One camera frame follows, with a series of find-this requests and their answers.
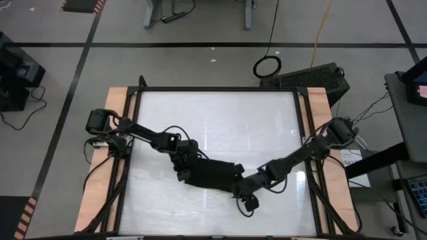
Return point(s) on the black stand bar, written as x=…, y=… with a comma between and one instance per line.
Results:
x=377, y=160

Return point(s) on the grey cart top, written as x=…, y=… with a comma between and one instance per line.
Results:
x=410, y=126

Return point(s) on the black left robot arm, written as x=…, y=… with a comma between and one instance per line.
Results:
x=143, y=133

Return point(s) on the grey desk leg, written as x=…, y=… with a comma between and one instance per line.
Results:
x=248, y=15
x=151, y=13

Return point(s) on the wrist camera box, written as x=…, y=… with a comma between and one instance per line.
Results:
x=183, y=175
x=251, y=203

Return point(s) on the black perforated computer case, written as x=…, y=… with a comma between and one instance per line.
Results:
x=310, y=78

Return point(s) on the plywood base board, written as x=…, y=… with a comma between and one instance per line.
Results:
x=115, y=100

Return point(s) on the black cloth napkin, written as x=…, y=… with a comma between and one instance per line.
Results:
x=213, y=175

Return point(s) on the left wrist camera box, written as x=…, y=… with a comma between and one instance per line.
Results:
x=183, y=175

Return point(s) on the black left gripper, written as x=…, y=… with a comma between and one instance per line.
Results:
x=187, y=151

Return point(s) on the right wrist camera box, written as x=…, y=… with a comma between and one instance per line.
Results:
x=251, y=203

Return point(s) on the black-framed display screen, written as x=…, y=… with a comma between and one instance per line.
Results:
x=417, y=90

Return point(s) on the black power strip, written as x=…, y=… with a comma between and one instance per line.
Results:
x=173, y=17

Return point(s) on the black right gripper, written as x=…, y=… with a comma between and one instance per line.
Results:
x=250, y=186

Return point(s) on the white paper sheet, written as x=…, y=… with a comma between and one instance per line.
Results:
x=362, y=176

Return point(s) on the black mat orange striped edge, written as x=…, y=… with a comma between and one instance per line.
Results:
x=13, y=216
x=80, y=5

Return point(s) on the blue-lit keypad device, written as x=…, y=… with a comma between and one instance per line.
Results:
x=420, y=196

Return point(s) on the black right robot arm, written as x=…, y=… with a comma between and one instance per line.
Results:
x=307, y=150

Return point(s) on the black equipment stack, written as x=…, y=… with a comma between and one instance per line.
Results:
x=16, y=73

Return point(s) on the black table frame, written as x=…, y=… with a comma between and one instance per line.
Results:
x=217, y=89

